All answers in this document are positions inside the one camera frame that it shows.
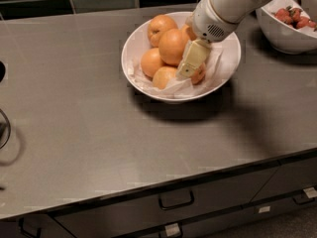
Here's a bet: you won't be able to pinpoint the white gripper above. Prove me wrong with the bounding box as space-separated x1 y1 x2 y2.
176 0 238 78

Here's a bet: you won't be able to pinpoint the orange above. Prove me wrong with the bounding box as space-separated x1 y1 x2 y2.
158 29 188 66
141 48 165 77
153 66 177 89
191 63 206 84
181 24 196 41
148 15 177 48

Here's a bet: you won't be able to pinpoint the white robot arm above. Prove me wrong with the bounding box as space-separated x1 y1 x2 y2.
177 0 317 78

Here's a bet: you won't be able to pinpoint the white bowl with oranges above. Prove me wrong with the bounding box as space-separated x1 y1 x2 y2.
121 21 241 89

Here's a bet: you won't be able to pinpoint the white bowl with strawberries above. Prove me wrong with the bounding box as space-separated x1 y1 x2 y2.
256 0 317 55

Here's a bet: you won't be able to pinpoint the white paper liner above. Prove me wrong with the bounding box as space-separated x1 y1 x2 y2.
122 48 226 103

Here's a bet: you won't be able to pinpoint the red strawberries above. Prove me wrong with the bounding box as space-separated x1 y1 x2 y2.
273 6 317 30

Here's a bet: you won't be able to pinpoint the lower drawer with label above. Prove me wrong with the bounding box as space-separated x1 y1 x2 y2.
114 190 317 238

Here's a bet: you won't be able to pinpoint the right drawer with handle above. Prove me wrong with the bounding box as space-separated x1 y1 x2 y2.
253 155 317 201

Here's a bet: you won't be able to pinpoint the drawer with handle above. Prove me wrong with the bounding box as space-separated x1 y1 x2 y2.
0 214 74 238
56 168 275 238
253 155 317 201

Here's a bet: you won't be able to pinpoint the middle drawer with handle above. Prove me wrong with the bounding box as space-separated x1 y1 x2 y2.
56 168 275 238

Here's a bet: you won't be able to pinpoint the black wire object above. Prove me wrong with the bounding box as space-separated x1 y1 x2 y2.
0 61 11 149

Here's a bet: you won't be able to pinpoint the left drawer with handle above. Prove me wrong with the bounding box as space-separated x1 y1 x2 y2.
0 214 74 238

